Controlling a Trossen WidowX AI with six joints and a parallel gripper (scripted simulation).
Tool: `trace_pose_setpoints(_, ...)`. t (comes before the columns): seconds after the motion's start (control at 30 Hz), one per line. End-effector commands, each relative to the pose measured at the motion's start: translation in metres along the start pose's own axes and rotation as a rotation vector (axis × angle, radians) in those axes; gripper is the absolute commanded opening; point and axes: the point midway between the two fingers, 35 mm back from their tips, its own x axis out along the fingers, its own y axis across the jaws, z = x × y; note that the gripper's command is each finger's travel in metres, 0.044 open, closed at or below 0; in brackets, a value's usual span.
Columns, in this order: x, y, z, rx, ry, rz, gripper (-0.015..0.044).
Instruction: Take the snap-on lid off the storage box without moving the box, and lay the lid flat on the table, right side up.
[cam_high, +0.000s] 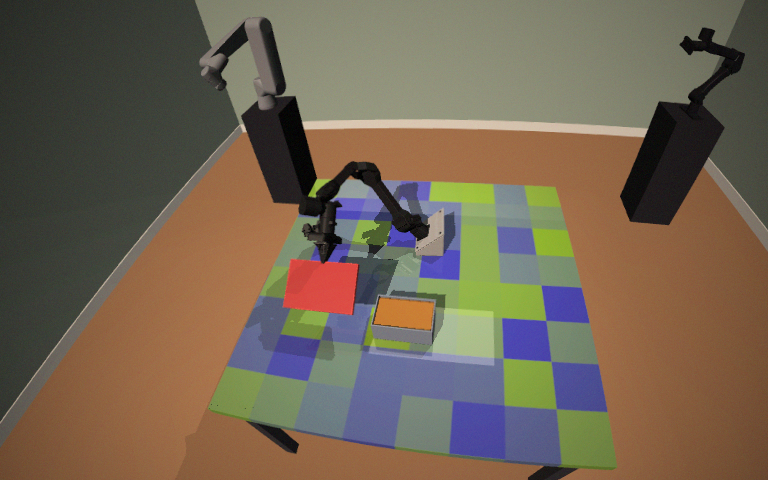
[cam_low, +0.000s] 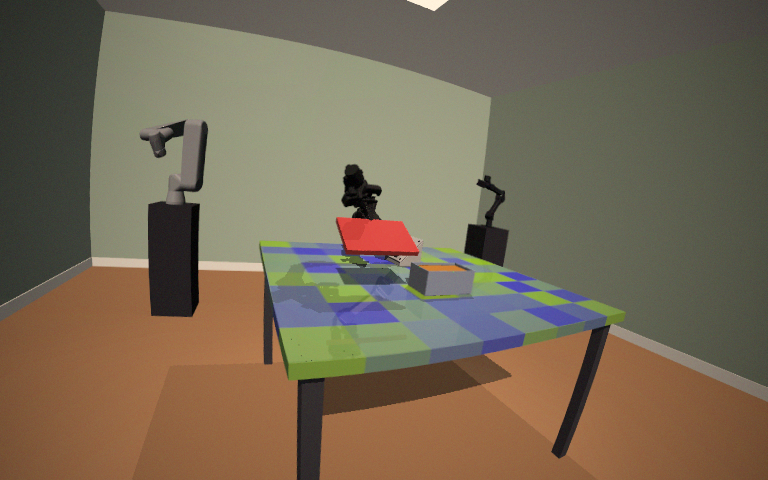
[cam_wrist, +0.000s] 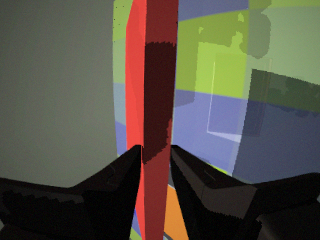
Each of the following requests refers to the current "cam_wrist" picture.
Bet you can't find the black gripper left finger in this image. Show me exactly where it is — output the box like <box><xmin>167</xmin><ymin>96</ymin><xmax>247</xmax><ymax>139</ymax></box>
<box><xmin>0</xmin><ymin>144</ymin><xmax>141</xmax><ymax>240</ymax></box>

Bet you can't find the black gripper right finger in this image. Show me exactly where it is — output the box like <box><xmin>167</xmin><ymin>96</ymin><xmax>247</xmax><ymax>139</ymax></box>
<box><xmin>169</xmin><ymin>145</ymin><xmax>320</xmax><ymax>240</ymax></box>

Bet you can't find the red rectangular lid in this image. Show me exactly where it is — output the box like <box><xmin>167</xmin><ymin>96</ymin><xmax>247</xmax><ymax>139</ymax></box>
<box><xmin>125</xmin><ymin>0</ymin><xmax>179</xmax><ymax>240</ymax></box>

